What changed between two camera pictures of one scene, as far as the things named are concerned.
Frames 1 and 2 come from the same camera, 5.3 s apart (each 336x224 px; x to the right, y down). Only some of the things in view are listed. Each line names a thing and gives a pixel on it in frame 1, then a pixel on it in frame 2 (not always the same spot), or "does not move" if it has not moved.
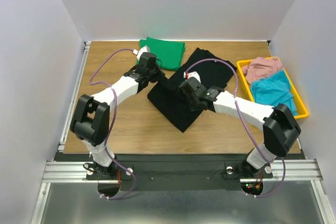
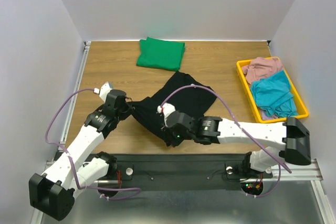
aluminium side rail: (86, 48) does not move
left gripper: (160, 74) -> (128, 108)
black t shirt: (171, 102) -> (185, 93)
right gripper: (185, 91) -> (169, 137)
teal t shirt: (274, 89) does not move
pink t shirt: (259, 68) does not move
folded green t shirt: (170, 53) does not move
